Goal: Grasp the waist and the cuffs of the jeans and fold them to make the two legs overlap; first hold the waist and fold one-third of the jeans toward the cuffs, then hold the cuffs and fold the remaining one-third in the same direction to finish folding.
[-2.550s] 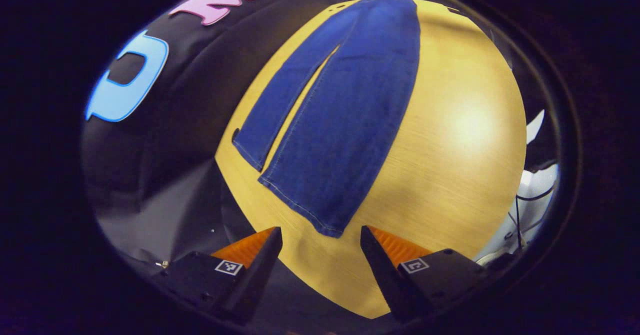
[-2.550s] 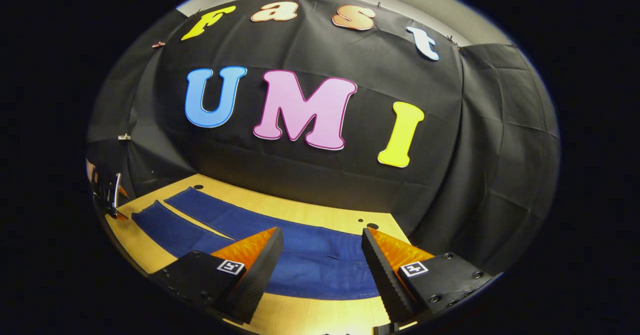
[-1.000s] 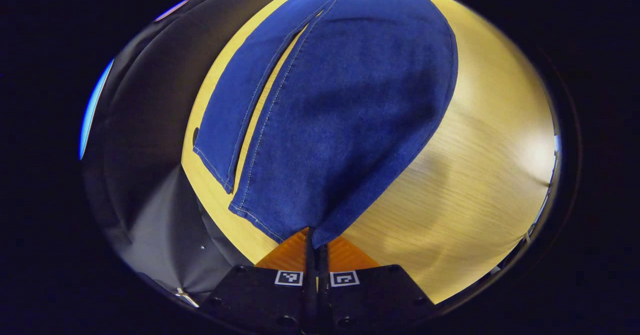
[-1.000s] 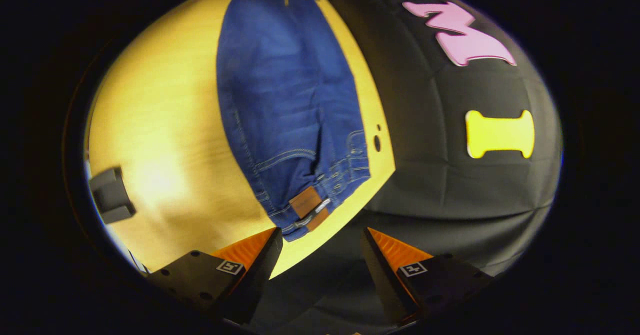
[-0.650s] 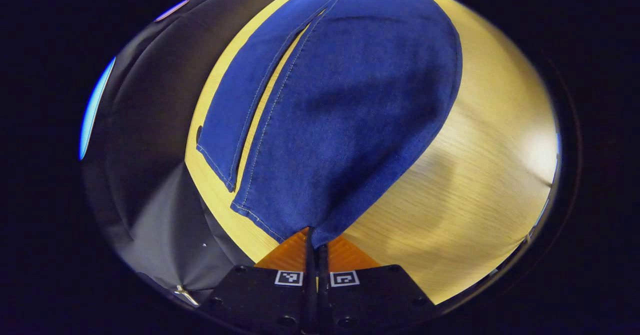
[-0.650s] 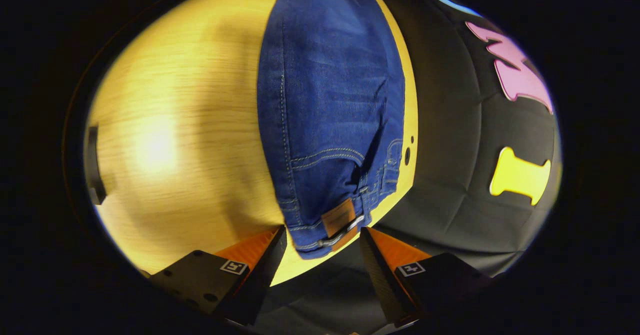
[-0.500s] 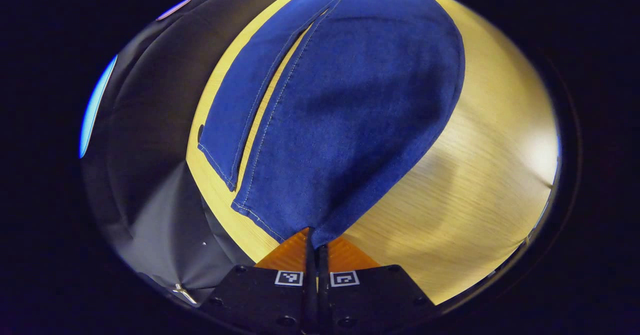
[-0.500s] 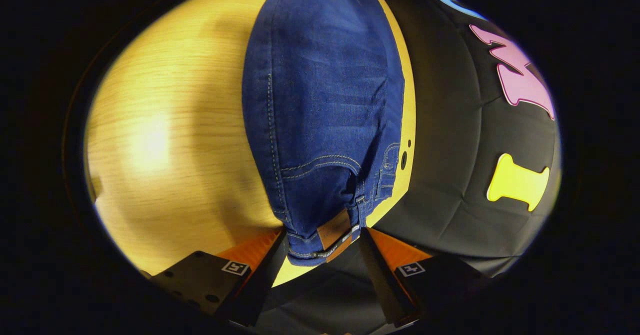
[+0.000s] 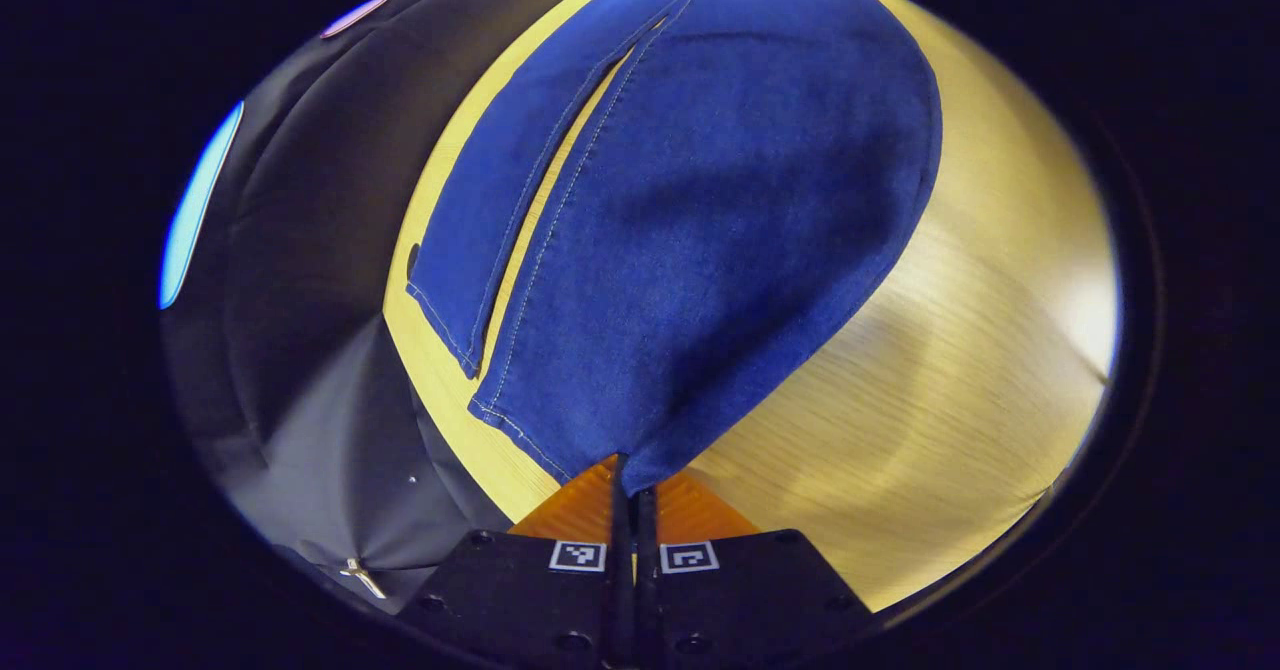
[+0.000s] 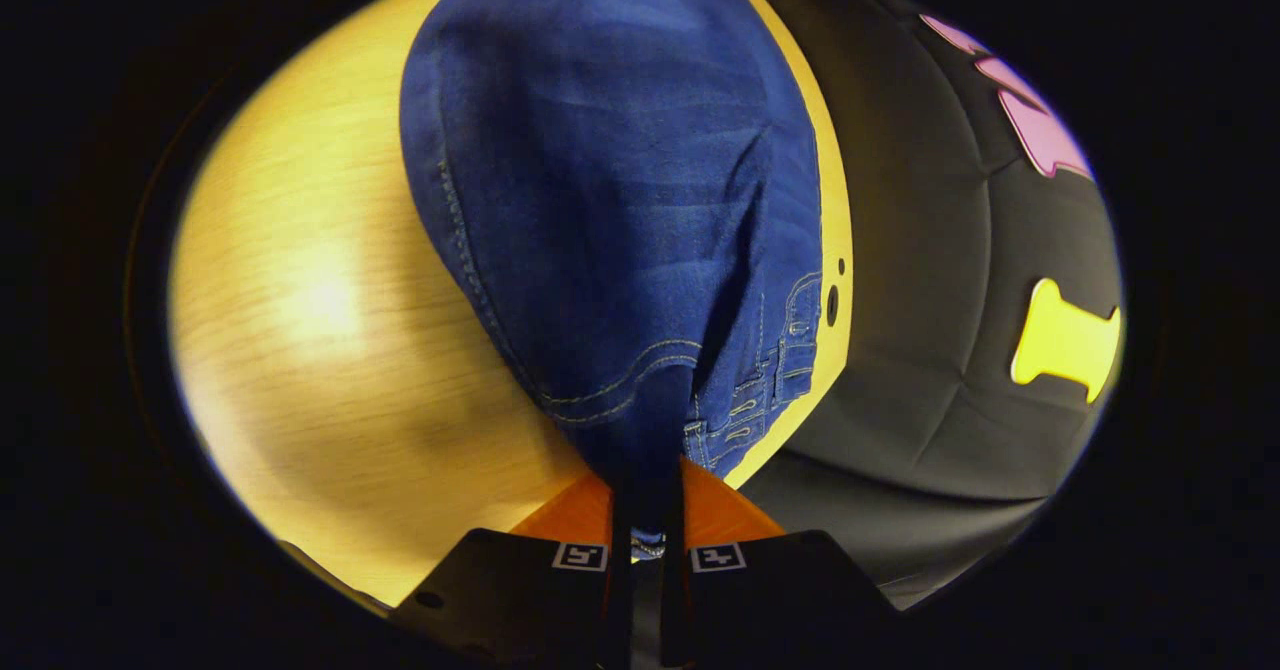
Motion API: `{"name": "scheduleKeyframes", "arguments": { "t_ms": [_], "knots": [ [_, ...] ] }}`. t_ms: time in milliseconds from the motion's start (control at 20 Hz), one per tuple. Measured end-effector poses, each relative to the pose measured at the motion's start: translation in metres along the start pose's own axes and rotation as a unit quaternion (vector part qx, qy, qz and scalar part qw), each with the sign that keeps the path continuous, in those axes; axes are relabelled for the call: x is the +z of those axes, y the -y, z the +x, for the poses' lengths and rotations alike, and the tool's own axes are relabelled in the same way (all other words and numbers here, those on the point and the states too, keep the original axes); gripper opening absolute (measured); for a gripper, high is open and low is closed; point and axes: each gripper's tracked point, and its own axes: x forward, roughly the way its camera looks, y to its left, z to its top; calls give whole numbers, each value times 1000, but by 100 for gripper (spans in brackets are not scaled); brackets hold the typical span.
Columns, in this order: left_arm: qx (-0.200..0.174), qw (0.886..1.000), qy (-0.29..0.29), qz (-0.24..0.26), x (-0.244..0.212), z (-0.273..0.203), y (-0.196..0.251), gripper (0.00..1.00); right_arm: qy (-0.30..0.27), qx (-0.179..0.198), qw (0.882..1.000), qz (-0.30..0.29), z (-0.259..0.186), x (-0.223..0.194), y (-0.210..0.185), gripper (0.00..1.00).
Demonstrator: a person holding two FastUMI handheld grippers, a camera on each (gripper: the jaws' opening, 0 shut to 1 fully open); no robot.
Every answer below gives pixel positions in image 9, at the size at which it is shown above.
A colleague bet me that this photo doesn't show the blue denim jeans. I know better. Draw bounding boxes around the blue denim jeans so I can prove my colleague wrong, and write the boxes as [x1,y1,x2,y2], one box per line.
[405,0,943,499]

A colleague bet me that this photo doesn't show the black backdrop cloth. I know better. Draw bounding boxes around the black backdrop cloth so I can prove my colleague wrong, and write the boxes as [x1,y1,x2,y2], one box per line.
[160,0,641,613]

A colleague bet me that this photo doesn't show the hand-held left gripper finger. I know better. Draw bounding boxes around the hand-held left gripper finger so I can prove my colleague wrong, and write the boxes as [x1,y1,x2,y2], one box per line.
[400,454,637,670]
[636,468,873,670]

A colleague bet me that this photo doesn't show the silver metal clip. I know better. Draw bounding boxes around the silver metal clip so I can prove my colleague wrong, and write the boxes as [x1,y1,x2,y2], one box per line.
[338,557,389,601]

